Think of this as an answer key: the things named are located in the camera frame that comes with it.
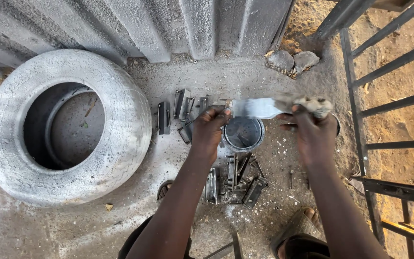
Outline person's left hand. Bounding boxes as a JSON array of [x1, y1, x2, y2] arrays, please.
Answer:
[[191, 106, 233, 162]]

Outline person's right hand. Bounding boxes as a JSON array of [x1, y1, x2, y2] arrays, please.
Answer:
[[277, 104, 339, 168]]

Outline paint rag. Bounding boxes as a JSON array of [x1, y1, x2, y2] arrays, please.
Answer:
[[275, 94, 334, 119]]

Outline grey painted metal bracket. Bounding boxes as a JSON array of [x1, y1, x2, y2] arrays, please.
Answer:
[[224, 97, 287, 119]]

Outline paint can lid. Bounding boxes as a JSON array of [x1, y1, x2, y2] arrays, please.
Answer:
[[331, 112, 341, 136]]

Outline round paint can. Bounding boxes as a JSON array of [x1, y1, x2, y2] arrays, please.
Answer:
[[221, 117, 266, 153]]

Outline thin metal rods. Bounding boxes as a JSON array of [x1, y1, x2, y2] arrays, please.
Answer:
[[288, 169, 311, 190]]

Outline pile of unpainted metal brackets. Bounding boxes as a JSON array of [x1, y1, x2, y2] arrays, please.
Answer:
[[205, 153, 269, 210]]

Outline person's left sandal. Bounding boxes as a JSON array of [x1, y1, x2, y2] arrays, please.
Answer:
[[156, 180, 175, 202]]

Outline person's sandal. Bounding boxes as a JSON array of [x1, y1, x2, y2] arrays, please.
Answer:
[[156, 180, 175, 202], [270, 206, 323, 259]]

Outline grey stone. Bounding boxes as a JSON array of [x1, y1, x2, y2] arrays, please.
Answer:
[[267, 50, 295, 71], [293, 51, 320, 73]]

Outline grey painted tyre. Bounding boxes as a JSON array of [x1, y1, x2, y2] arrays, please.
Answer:
[[0, 48, 153, 209]]

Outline person's right sandal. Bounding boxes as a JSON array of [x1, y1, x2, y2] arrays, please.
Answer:
[[270, 206, 323, 259]]

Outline steel angle bar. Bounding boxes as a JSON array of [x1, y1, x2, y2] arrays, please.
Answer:
[[203, 230, 244, 259]]

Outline corrugated metal sheet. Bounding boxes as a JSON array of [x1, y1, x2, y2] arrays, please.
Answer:
[[0, 0, 294, 70]]

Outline person's black shorts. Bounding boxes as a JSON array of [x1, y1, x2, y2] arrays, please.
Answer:
[[118, 215, 331, 259]]

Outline black metal gate frame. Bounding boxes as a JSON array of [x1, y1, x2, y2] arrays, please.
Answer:
[[314, 0, 414, 259]]

